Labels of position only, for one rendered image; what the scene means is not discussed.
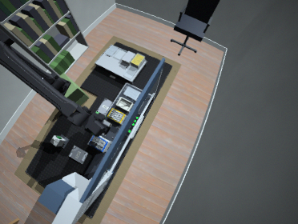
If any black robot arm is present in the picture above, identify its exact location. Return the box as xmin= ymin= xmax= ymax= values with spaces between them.
xmin=0 ymin=29 xmax=110 ymax=137

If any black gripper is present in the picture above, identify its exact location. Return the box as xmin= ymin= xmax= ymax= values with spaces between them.
xmin=85 ymin=111 xmax=106 ymax=134

